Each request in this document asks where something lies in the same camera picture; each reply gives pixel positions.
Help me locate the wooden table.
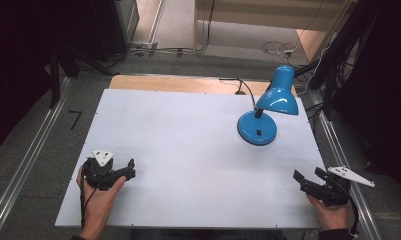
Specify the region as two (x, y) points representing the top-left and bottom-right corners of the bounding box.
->
(108, 74), (299, 98)

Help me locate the black metal stand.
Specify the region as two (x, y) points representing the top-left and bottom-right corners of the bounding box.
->
(47, 39), (116, 110)
(294, 0), (382, 121)

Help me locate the grey power strip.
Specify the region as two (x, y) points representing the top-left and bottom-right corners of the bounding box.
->
(130, 40), (160, 57)

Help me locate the person's left hand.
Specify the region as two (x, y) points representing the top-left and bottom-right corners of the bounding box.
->
(75, 165), (127, 240)

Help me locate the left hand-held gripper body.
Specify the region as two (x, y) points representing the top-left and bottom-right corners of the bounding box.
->
(83, 149), (130, 192)

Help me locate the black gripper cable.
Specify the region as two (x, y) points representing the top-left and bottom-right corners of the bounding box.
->
(346, 195), (361, 236)
(80, 165), (100, 228)

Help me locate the bundle of floor cables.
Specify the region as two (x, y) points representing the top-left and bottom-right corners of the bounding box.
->
(107, 0), (217, 68)

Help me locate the white floor cable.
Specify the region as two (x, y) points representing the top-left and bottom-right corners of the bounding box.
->
(260, 40), (299, 62)

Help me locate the black cabinet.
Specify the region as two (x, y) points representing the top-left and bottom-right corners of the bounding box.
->
(87, 0), (141, 62)

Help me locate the person's right hand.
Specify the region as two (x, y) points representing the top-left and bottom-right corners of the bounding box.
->
(306, 193), (351, 232)

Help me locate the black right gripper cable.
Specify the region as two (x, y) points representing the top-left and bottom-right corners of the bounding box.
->
(346, 195), (361, 236)

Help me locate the light wooden furniture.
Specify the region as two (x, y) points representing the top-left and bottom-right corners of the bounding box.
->
(191, 0), (359, 64)

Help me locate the black lamp cable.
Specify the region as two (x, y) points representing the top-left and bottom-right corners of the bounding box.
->
(218, 77), (258, 110)

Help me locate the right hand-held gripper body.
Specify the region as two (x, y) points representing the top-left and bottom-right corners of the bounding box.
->
(299, 165), (376, 207)

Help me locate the blue desk lamp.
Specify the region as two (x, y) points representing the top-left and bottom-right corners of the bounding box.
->
(236, 64), (300, 147)

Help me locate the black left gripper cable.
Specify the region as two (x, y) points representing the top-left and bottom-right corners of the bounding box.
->
(80, 165), (100, 228)

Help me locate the aluminium floor rail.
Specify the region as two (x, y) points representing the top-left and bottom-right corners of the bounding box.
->
(0, 77), (73, 240)
(308, 89), (383, 240)

